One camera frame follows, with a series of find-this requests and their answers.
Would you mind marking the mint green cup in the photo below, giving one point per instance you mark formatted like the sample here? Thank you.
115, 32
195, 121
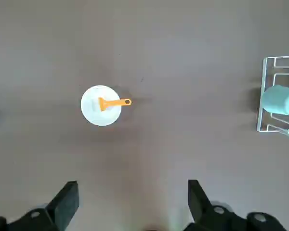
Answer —
277, 99

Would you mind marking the orange brush white bristles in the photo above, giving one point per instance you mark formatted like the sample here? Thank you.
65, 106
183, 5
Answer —
110, 103

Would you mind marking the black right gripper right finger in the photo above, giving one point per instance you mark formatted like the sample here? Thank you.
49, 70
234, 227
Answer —
202, 211

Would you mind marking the white bowl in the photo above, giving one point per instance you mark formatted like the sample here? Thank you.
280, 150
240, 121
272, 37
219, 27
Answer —
94, 115

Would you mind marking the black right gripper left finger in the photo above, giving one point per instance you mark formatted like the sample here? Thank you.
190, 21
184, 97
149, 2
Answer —
62, 207

